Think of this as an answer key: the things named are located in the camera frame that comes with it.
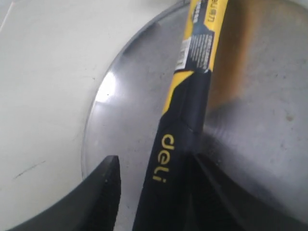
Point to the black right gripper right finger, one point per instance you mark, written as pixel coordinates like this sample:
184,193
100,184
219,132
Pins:
240,204

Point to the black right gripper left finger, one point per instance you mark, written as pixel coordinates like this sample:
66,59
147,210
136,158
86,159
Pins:
91,206

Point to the yellow black claw hammer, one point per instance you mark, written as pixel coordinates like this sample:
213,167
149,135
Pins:
175,194

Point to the round steel plate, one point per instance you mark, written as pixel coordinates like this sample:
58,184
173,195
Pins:
256,125

